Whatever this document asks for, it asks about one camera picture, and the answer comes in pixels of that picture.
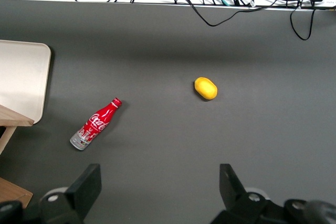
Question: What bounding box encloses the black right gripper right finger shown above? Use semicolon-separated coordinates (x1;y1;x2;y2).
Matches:
209;164;271;224

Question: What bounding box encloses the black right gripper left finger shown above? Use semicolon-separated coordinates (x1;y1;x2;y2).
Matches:
39;164;102;224

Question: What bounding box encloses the red cola bottle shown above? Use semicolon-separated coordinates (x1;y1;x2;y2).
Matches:
69;97;123;152

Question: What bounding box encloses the yellow lemon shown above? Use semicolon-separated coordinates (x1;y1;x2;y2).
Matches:
194;77;218;101

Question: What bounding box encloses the beige plastic tray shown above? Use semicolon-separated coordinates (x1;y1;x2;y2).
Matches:
0;39;52;125

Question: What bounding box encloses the black cable narrow loop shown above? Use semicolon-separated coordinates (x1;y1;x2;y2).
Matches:
289;0;316;41

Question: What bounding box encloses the black cable wide loop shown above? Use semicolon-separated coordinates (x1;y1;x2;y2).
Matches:
183;0;263;27

